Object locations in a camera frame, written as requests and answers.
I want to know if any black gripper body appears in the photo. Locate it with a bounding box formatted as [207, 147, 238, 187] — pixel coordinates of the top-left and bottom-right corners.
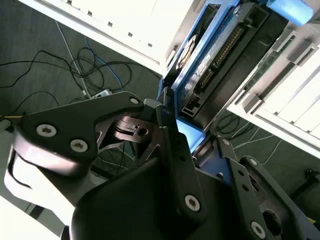
[69, 156, 251, 240]

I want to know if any hard disk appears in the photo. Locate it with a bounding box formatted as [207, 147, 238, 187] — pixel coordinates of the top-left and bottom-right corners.
[156, 0, 316, 187]

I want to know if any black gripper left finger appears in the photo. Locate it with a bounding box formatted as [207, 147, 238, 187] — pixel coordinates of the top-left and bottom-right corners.
[13, 91, 209, 228]

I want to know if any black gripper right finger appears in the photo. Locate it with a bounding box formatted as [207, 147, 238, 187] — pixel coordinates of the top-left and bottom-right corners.
[213, 137, 320, 240]

